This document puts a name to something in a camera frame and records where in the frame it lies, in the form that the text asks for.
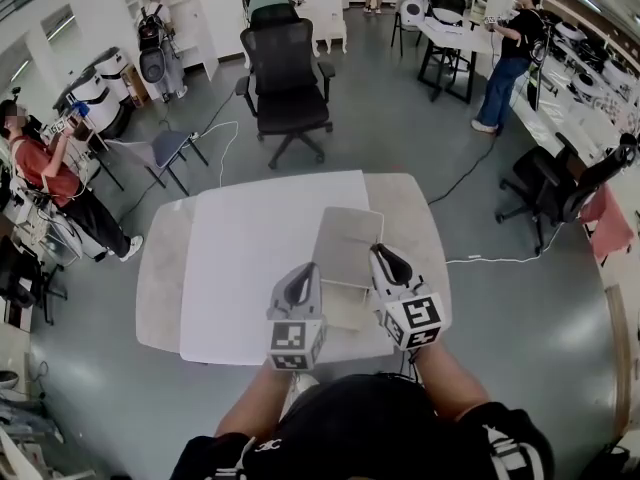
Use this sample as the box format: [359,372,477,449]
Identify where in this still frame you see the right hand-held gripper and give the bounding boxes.
[368,243,447,353]

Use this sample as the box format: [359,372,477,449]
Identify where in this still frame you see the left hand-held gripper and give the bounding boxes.
[264,261,329,372]

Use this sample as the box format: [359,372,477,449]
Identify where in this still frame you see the grey cardboard box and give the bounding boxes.
[310,206,386,333]

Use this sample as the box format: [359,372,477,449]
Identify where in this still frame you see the person's left forearm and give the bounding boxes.
[213,365,302,440]

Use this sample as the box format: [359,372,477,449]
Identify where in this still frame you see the person's right forearm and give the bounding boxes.
[412,340,492,423]

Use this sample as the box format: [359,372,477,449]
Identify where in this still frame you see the white table mat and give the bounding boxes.
[178,169,396,367]

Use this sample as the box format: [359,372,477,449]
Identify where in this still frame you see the person's black shirt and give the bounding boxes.
[168,372,557,480]

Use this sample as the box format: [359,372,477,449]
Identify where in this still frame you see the small grey chair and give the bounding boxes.
[103,128,210,198]

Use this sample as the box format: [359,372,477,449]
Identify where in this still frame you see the pink cloth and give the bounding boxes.
[579,181,637,266]

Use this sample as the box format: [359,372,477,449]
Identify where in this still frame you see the white desk with black legs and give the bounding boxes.
[416,14,503,105]

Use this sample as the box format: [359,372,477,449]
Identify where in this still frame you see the white round device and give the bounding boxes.
[398,0,432,30]

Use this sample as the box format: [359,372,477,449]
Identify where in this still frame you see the white cylindrical robot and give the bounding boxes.
[53,66,123,138]
[93,46,135,105]

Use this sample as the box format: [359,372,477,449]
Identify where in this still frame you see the white shelf unit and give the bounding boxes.
[121,0,220,83]

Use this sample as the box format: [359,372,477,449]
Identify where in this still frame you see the white floor cable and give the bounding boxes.
[443,221,567,266]
[191,119,241,190]

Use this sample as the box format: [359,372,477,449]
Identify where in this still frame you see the black floor cable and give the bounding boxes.
[426,133,503,208]

